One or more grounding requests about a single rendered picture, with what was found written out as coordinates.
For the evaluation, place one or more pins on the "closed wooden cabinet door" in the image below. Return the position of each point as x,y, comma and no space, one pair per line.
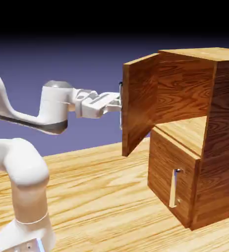
169,173

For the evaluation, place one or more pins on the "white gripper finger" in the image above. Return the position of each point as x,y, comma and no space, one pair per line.
114,107

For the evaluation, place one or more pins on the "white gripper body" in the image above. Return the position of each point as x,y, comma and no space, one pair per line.
98,104

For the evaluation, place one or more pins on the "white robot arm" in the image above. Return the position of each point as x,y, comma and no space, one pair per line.
51,102

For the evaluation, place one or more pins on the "wooden cabinet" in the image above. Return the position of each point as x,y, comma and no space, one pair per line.
214,137

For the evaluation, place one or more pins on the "wooden cabinet door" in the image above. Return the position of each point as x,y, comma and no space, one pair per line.
169,173
140,104

